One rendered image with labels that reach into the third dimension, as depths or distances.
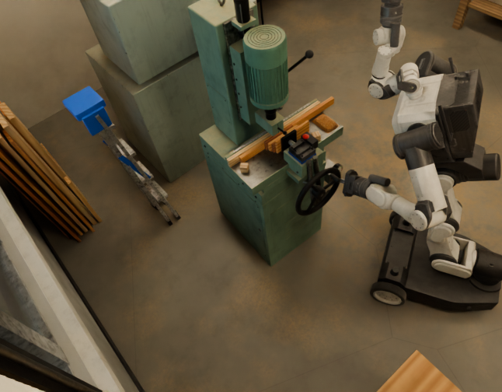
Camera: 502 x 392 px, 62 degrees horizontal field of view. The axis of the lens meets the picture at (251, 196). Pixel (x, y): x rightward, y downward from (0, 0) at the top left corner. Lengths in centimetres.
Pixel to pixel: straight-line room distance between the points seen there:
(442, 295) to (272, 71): 158
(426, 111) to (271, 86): 61
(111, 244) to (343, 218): 163
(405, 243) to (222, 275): 116
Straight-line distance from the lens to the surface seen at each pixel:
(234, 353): 259
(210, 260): 283
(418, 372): 206
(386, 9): 192
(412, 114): 169
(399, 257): 263
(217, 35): 185
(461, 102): 167
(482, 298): 268
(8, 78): 402
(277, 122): 200
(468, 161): 192
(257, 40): 174
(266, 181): 201
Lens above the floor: 248
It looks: 54 degrees down
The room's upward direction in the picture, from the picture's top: 10 degrees counter-clockwise
